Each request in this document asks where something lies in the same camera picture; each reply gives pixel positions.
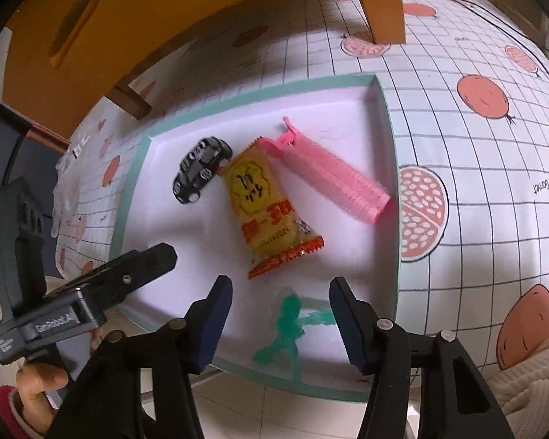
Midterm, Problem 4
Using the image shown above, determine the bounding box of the black toy car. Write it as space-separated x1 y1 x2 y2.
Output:
172 137 233 204

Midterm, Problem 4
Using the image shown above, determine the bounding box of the green toy figure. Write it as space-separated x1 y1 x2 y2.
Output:
253 293 336 383

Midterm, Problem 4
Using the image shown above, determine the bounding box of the white teal shallow tray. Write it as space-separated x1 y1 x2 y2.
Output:
111 74 400 401

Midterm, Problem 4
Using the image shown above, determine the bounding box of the wooden nightstand cabinet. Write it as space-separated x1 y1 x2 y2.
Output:
3 0 406 137

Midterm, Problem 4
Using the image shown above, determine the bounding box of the yellow snack packet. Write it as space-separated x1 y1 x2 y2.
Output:
221 139 324 279

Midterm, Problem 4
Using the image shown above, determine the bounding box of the black cable on mat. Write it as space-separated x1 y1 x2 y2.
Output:
399 0 549 101

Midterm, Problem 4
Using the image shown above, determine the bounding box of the pink hair roller clip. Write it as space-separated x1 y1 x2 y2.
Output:
258 116 391 225

